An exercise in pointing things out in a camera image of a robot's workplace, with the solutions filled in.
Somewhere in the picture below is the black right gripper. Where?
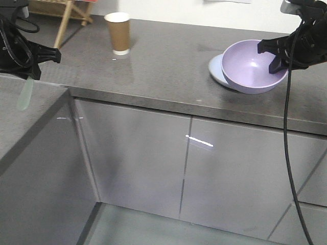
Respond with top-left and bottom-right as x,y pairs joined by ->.
258,7 -> 326,74

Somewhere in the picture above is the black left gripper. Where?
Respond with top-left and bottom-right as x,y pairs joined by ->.
1,15 -> 61,80

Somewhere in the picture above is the purple plastic bowl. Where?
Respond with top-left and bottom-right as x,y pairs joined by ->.
221,39 -> 288,94

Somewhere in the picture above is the pale green plastic spoon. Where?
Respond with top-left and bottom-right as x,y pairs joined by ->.
17,77 -> 34,111

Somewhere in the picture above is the light blue plate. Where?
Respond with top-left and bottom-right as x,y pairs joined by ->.
208,54 -> 232,89

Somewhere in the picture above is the brown paper cup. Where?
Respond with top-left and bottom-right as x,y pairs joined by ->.
104,12 -> 130,56

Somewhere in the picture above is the wooden dish rack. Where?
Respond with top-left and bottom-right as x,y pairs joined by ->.
29,0 -> 97,48

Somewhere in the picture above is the white paper sheet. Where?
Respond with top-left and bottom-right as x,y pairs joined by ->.
204,0 -> 252,4

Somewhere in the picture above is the grey cabinet door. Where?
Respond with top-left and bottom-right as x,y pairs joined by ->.
75,99 -> 191,218

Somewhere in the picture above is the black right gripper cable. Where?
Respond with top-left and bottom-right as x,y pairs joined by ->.
283,15 -> 314,245

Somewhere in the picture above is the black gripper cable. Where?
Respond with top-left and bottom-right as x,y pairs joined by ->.
0,12 -> 40,68
283,15 -> 314,245

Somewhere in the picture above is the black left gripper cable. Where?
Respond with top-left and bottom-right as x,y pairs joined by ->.
0,12 -> 40,68

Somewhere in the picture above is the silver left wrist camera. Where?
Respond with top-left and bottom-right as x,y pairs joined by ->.
1,0 -> 29,19

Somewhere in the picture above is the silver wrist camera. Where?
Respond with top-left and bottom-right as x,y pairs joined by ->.
280,0 -> 307,15
1,0 -> 29,19

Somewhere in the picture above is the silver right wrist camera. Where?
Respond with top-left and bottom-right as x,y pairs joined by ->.
280,0 -> 307,15

